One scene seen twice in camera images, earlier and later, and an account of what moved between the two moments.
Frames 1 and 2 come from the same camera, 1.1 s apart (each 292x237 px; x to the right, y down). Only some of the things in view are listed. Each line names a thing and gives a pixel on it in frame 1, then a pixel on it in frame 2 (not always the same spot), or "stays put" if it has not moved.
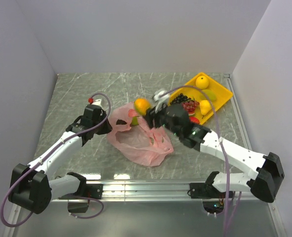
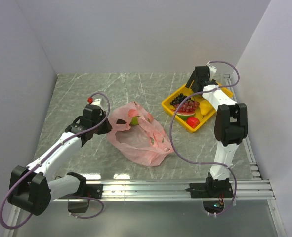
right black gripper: [151, 114] → [189, 83]
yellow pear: [205, 106] stays put
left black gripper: [107, 128] stays put
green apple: [134, 121] stays put
